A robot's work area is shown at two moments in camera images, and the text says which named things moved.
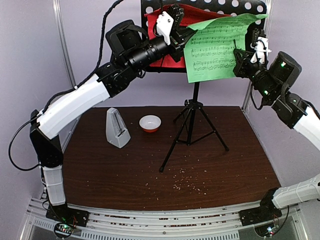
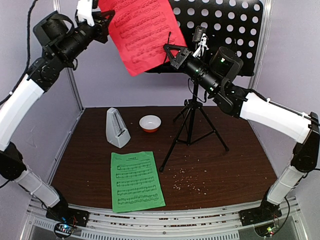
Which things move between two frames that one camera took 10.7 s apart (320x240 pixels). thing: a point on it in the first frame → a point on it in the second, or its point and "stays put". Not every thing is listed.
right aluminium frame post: x=268 y=14 stays put
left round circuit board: x=63 y=229 stays put
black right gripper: x=243 y=64 → x=180 y=60
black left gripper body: x=178 y=43 → x=102 y=21
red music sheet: x=160 y=55 → x=142 y=28
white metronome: x=117 y=133 stays put
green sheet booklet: x=209 y=54 → x=135 y=182
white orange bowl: x=150 y=123 stays put
